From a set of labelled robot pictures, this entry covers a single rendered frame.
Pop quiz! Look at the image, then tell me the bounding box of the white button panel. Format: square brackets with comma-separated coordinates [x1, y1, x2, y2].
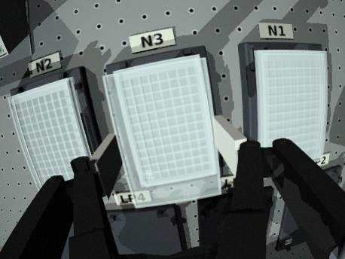
[0, 0, 33, 68]

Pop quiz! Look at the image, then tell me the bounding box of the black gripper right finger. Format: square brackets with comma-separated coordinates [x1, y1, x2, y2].
[214, 115, 345, 259]

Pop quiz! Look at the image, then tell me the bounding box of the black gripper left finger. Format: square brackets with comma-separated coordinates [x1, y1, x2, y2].
[0, 133, 123, 259]

